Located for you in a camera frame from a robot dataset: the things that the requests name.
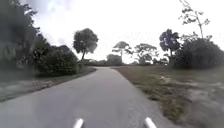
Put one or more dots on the low distant tree line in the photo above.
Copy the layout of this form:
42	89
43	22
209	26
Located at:
110	61

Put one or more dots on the flat-crowned pine tree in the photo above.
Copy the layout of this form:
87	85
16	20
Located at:
122	48

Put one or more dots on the grey asphalt path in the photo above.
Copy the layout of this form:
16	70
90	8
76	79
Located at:
100	96

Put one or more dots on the wide-crowned tree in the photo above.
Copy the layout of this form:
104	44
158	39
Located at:
145	51

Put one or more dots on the round-crowned tree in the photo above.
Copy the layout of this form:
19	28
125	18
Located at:
85	40

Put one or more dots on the round dark bush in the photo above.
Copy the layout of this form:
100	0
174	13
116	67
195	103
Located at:
58	61

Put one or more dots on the dark palm tree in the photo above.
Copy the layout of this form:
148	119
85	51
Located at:
169	41

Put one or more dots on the patchy grass ground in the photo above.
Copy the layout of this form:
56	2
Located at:
173	86

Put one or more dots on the robot's own part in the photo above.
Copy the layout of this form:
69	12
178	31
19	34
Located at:
150	123
78	123

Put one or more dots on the large dark bush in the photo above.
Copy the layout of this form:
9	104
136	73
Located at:
199	54

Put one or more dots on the grass verge strip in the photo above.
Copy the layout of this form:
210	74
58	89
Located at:
26	85

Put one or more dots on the tall thin bare tree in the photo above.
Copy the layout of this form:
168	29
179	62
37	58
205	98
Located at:
196	18

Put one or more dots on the dense dark wood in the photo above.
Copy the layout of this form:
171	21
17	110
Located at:
16	40

